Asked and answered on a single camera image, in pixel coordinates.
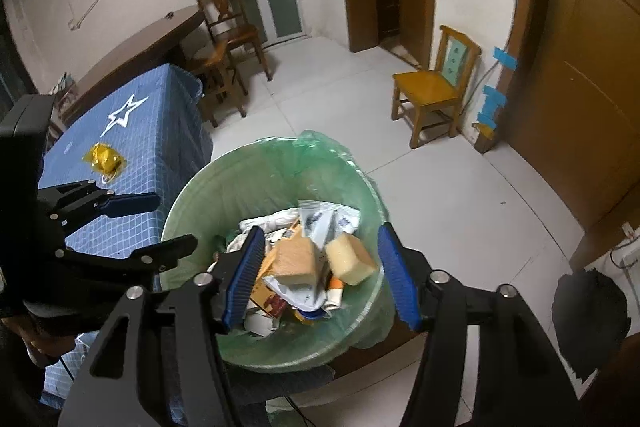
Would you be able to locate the yellow plastic bag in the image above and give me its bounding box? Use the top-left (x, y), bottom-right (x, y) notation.
top-left (82, 143), bottom-right (126, 182)

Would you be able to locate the person's left hand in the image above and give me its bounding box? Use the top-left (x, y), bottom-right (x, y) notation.
top-left (22, 331), bottom-right (76, 369)

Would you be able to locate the bin with green bag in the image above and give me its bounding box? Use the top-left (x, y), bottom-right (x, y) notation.
top-left (160, 129), bottom-right (396, 375)

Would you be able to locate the beige sponge block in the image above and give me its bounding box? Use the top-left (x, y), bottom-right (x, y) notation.
top-left (270, 237), bottom-right (321, 290)

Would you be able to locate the white crumpled tissue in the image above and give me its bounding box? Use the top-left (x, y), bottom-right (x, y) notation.
top-left (237, 207), bottom-right (301, 238)

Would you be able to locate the white power strip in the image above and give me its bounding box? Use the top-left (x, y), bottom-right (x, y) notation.
top-left (607, 222), bottom-right (640, 268)

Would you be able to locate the small wooden chair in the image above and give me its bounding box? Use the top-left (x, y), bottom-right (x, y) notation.
top-left (391, 25), bottom-right (482, 149)

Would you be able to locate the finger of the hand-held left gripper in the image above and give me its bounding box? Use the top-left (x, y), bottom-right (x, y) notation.
top-left (37, 179), bottom-right (162, 230)
top-left (62, 234), bottom-right (198, 290)

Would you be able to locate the blue star-print tablecloth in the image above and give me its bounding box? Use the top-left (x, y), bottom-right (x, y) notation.
top-left (37, 63), bottom-right (213, 415)

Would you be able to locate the dark cloth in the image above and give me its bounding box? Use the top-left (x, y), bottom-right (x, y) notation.
top-left (552, 269), bottom-right (631, 380)

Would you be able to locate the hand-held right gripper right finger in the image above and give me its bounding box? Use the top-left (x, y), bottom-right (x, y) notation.
top-left (376, 223), bottom-right (586, 427)

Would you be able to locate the dark bag of items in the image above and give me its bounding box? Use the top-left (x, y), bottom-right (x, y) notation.
top-left (52, 74), bottom-right (76, 108)

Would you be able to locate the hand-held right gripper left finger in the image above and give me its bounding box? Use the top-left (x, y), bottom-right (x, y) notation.
top-left (59, 225), bottom-right (266, 427)

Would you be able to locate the yellow sponge cube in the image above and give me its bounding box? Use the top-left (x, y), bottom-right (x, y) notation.
top-left (325, 232), bottom-right (378, 286)

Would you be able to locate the brown wooden door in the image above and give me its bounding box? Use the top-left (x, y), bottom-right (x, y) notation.
top-left (500, 0), bottom-right (640, 228)

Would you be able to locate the white plastic wrapper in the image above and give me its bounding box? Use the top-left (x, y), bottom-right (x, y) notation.
top-left (262, 274), bottom-right (331, 313)

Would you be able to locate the dark wooden dining table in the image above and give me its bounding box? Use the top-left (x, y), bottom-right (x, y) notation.
top-left (55, 4), bottom-right (206, 128)

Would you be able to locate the silver plastic packet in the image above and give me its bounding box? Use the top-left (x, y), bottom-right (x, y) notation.
top-left (297, 199), bottom-right (362, 253)

